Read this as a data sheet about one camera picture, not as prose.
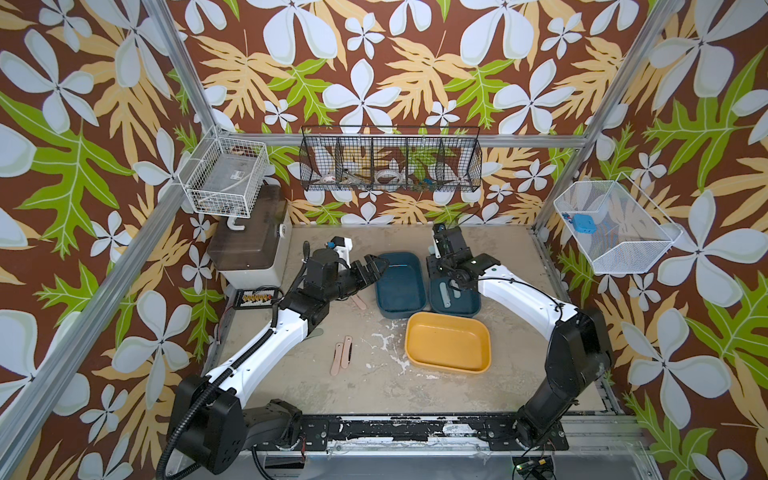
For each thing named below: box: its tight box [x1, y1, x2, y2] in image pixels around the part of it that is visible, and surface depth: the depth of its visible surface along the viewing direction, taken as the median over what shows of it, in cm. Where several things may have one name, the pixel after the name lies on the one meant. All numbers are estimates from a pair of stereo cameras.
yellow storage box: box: [405, 312, 492, 374], surface depth 90 cm
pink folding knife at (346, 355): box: [340, 335, 353, 369], surface depth 90 cm
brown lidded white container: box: [207, 185, 293, 289], surface depth 95 cm
